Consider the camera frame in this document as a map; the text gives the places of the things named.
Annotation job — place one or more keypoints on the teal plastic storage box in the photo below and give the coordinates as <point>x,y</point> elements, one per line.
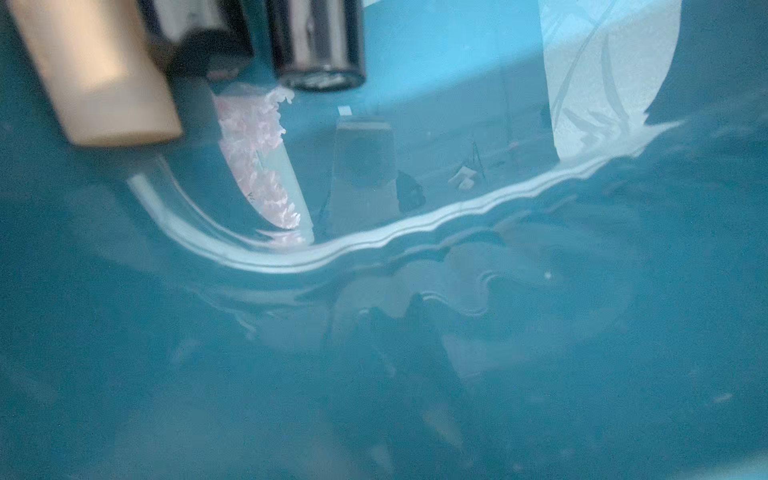
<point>532,245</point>

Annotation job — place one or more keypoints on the black lipstick tube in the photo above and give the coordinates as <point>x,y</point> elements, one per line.
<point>317,45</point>
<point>204,38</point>

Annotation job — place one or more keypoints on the beige nude lipstick tube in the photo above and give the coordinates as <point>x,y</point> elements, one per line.
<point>92,59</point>

